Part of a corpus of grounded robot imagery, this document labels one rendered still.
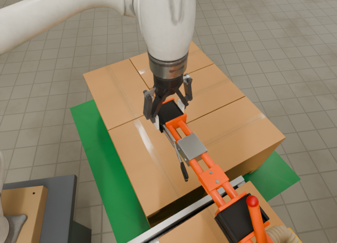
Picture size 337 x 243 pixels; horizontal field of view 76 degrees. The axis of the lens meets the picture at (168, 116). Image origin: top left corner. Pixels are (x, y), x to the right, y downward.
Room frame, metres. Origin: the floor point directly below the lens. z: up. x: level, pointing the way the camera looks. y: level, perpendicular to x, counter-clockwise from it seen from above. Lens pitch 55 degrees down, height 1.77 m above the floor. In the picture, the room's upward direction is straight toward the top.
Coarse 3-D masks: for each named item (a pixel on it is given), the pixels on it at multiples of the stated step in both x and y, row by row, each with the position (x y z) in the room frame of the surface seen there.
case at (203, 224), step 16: (240, 192) 0.23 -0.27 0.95; (256, 192) 0.23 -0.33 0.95; (208, 208) 0.18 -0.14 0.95; (192, 224) 0.12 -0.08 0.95; (208, 224) 0.12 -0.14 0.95; (272, 224) 0.12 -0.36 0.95; (160, 240) 0.08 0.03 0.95; (176, 240) 0.08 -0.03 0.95; (192, 240) 0.08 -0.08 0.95; (208, 240) 0.08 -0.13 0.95; (224, 240) 0.08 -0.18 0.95
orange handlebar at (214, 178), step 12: (180, 120) 0.38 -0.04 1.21; (204, 156) 0.26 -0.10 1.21; (192, 168) 0.23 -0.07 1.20; (216, 168) 0.22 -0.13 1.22; (204, 180) 0.19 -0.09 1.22; (216, 180) 0.18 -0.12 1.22; (228, 180) 0.19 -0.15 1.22; (216, 192) 0.16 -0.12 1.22; (228, 192) 0.16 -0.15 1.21; (216, 204) 0.13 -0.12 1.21
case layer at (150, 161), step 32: (128, 64) 1.38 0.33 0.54; (192, 64) 1.38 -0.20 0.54; (96, 96) 1.04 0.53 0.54; (128, 96) 1.04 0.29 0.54; (224, 96) 1.04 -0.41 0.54; (128, 128) 0.76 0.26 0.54; (192, 128) 0.76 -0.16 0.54; (224, 128) 0.76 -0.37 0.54; (256, 128) 0.76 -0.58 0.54; (128, 160) 0.54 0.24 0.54; (160, 160) 0.54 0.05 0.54; (224, 160) 0.54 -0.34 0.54; (256, 160) 0.61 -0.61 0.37; (160, 192) 0.35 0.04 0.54; (192, 192) 0.36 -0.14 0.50
